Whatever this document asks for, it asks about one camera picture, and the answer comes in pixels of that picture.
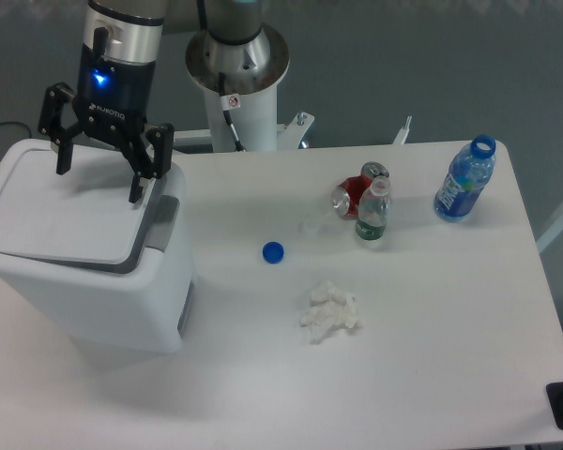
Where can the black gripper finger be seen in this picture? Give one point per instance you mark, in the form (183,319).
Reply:
(149,154)
(56,97)

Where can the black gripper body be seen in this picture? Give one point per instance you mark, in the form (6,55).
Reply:
(112,97)

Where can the white trash can lid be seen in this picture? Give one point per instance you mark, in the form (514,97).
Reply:
(83,218)

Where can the blue bottle cap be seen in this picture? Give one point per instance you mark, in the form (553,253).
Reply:
(273,252)

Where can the white trash can body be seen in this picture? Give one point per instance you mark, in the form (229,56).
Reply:
(143,309)

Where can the clear white bottle cap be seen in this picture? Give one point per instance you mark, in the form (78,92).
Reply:
(313,226)

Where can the crushed red soda can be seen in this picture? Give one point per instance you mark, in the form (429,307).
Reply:
(345,197)

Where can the small clear green-label bottle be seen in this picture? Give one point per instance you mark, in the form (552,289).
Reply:
(373,209)

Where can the crumpled white tissue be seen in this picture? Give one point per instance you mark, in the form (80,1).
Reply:
(331,309)

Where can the blue drink bottle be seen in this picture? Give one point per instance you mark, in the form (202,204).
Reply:
(468,174)

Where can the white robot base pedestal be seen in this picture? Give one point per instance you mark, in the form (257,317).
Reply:
(240,88)

